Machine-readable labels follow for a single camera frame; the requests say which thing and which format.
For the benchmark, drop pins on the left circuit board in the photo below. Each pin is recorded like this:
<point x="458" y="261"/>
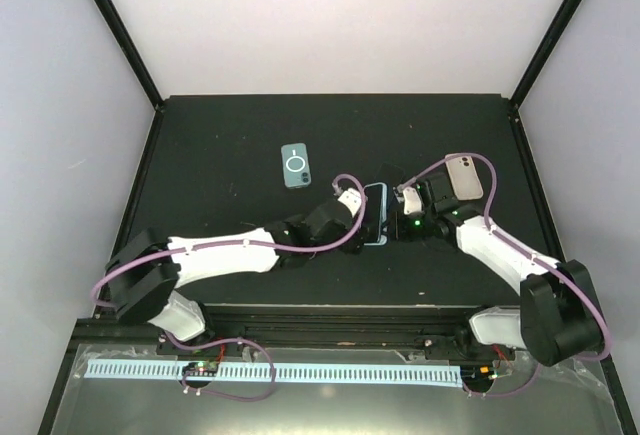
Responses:
<point x="200" y="369"/>

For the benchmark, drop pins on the circuit board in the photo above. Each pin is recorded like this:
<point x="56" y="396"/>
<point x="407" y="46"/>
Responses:
<point x="486" y="372"/>
<point x="200" y="369"/>

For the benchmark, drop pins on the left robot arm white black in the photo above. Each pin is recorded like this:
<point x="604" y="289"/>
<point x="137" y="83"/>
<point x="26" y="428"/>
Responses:
<point x="145" y="279"/>

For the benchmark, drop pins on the teal phone with ring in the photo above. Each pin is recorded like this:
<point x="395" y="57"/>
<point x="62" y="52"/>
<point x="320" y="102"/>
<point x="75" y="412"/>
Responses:
<point x="295" y="166"/>

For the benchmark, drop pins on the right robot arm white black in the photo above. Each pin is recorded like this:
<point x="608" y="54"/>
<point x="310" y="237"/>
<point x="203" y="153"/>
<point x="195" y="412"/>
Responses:
<point x="557" y="317"/>

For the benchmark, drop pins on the light blue phone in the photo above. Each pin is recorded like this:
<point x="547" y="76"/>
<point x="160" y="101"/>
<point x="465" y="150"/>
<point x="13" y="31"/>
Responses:
<point x="373" y="226"/>

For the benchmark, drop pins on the left black frame post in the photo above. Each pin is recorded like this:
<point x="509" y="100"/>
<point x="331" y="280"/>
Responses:
<point x="128" y="48"/>

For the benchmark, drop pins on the right circuit board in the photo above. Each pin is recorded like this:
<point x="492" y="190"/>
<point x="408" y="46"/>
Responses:
<point x="486" y="372"/>

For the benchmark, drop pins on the light blue slotted cable duct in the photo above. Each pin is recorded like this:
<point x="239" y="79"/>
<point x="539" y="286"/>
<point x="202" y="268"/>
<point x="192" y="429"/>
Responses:
<point x="291" y="373"/>

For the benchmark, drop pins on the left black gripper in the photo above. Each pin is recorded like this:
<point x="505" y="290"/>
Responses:
<point x="355" y="244"/>

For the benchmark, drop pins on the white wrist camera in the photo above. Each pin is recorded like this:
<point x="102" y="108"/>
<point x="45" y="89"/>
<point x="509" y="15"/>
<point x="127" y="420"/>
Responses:
<point x="352" y="200"/>
<point x="410" y="200"/>

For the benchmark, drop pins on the black frame post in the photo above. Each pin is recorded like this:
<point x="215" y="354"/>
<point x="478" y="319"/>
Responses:
<point x="128" y="48"/>
<point x="548" y="43"/>

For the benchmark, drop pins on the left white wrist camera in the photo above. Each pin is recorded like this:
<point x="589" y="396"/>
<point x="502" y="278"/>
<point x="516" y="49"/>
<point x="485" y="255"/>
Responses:
<point x="352" y="200"/>

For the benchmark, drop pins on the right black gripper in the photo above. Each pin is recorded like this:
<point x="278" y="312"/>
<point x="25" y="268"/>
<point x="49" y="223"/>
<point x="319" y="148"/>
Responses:
<point x="402" y="234"/>

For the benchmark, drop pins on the right black frame post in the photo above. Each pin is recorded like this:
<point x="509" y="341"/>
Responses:
<point x="548" y="43"/>

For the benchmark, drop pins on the black aluminium front rail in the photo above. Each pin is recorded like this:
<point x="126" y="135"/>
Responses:
<point x="443" y="332"/>

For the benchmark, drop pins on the beige phone case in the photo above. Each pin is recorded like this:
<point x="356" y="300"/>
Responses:
<point x="463" y="177"/>

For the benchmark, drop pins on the dark blue phone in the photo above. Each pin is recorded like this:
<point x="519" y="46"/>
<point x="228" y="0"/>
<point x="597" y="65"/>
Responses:
<point x="391" y="175"/>

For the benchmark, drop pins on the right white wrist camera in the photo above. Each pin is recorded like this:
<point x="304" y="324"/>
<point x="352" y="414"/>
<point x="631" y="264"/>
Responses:
<point x="410" y="200"/>

